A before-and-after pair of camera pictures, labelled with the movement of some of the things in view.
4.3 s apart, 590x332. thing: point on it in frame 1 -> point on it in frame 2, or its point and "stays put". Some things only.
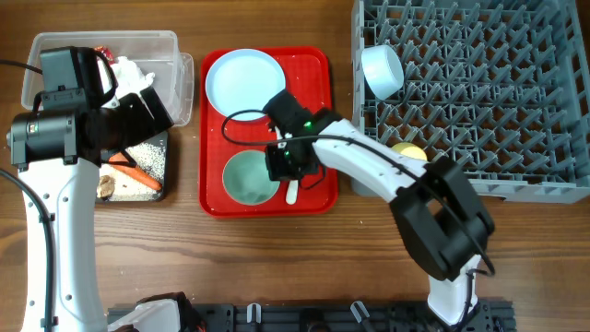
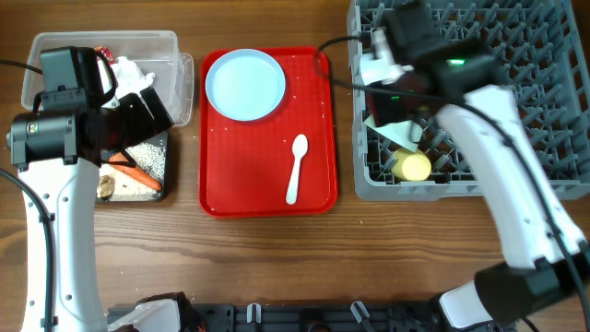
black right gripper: [286, 165] -> [384, 109]
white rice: [128, 186] stays put
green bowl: [246, 179] -> [405, 134]
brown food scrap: [106, 185] stays put
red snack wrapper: [107, 53] stays put
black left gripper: [144, 125] stays put
